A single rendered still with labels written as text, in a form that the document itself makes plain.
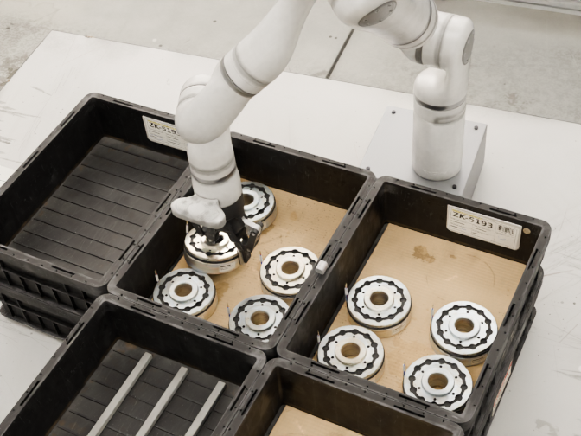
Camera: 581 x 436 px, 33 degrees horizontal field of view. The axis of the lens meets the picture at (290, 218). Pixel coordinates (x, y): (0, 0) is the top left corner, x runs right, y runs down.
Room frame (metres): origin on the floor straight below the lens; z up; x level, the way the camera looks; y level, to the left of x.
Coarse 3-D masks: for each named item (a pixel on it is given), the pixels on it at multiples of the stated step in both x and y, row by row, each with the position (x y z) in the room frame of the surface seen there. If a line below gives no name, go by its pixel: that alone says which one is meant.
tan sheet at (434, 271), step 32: (384, 256) 1.06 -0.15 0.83; (416, 256) 1.05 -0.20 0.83; (448, 256) 1.04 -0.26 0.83; (480, 256) 1.03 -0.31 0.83; (416, 288) 0.98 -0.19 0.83; (448, 288) 0.98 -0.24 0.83; (480, 288) 0.97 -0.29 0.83; (512, 288) 0.96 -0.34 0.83; (416, 320) 0.92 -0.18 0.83; (416, 352) 0.86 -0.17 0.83; (384, 384) 0.81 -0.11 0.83
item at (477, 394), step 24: (432, 192) 1.10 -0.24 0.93; (360, 216) 1.08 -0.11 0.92; (504, 216) 1.03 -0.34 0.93; (528, 216) 1.02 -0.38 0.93; (336, 264) 0.98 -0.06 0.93; (528, 264) 0.93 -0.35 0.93; (312, 288) 0.93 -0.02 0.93; (528, 288) 0.89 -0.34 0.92; (288, 336) 0.85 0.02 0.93; (504, 336) 0.80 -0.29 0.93; (288, 360) 0.81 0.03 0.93; (312, 360) 0.80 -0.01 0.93; (360, 384) 0.75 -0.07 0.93; (480, 384) 0.74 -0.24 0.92; (432, 408) 0.70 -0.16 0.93
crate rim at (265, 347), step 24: (264, 144) 1.26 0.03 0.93; (336, 168) 1.19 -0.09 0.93; (360, 168) 1.18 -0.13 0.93; (360, 192) 1.12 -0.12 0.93; (168, 216) 1.12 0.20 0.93; (144, 240) 1.07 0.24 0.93; (336, 240) 1.02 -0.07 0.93; (168, 312) 0.92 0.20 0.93; (288, 312) 0.89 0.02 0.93; (240, 336) 0.86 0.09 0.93
